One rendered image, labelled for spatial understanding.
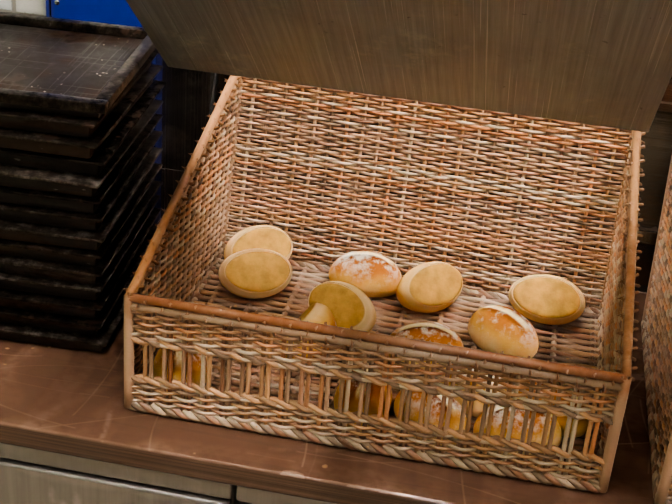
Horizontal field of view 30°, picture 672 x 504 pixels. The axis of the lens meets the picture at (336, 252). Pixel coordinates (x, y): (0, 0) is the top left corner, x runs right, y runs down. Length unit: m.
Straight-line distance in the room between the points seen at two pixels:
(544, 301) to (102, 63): 0.64
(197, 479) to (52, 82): 0.49
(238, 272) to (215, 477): 0.34
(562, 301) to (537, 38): 0.53
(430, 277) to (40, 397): 0.52
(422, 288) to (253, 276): 0.22
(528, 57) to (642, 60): 0.11
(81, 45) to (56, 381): 0.43
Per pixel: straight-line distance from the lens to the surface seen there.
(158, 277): 1.48
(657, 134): 1.76
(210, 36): 1.36
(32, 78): 1.52
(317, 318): 1.51
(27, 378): 1.53
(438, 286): 1.65
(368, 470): 1.39
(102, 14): 1.78
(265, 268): 1.65
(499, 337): 1.57
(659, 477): 1.43
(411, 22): 1.22
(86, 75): 1.53
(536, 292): 1.66
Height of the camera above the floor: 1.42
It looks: 28 degrees down
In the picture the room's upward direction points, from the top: 5 degrees clockwise
